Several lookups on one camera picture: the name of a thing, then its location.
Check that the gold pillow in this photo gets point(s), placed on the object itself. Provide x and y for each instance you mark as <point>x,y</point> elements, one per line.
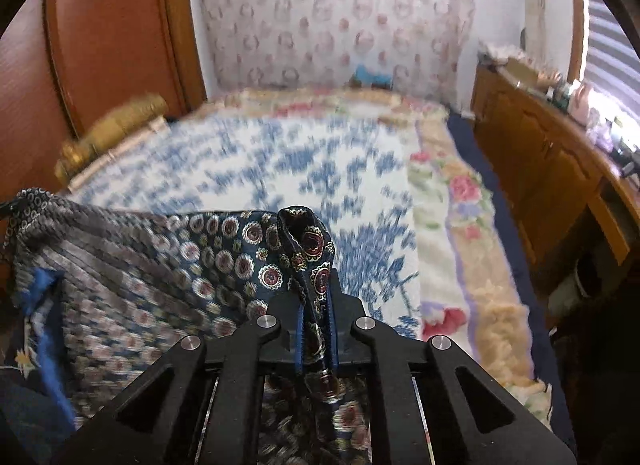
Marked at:
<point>120,125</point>

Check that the pink bottle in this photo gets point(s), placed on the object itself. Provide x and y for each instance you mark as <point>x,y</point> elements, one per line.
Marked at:
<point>584,102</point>

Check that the person's dark clothing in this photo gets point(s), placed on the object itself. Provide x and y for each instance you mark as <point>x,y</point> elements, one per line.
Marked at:
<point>25,415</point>

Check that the navy bed sheet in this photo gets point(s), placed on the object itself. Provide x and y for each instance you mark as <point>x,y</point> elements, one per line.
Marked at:
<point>502,220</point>

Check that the black desk object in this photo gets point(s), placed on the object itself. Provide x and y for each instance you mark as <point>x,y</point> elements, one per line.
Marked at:
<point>630,162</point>

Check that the long wooden cabinet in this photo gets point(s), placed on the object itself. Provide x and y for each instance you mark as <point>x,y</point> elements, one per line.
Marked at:
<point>540,145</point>

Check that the grey striped window blind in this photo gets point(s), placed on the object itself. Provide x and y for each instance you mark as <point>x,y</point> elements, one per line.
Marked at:
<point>615,45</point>

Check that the open cardboard box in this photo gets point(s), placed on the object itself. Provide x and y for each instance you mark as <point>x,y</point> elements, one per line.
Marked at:
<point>520,69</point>

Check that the tissue pack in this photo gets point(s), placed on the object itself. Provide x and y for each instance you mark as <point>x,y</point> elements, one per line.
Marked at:
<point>602,130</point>

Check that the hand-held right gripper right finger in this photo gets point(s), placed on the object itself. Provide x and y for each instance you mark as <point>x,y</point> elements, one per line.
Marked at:
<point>350,340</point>

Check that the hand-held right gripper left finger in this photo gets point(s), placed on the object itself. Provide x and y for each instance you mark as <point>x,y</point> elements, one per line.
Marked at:
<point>289,345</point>

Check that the brown louvred wooden wardrobe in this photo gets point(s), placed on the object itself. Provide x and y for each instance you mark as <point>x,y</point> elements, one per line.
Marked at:
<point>115,35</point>

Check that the patterned folded cloth stack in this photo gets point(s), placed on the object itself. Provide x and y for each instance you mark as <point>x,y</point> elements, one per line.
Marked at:
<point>500,52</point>

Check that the navy circle-patterned shirt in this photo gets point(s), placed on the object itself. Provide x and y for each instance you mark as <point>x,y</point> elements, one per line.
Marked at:
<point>150,285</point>

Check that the circle-patterned white curtain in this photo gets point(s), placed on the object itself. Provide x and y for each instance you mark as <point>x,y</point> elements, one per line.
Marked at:
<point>325,20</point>

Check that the wooden window frame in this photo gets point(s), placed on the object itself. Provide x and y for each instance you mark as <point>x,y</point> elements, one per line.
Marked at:
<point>577,30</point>

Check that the blue folded cloth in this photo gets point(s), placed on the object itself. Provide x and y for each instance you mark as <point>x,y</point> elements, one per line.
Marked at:
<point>370,76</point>

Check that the white blue-flowered blanket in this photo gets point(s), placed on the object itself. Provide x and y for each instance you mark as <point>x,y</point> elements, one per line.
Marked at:
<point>250,165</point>

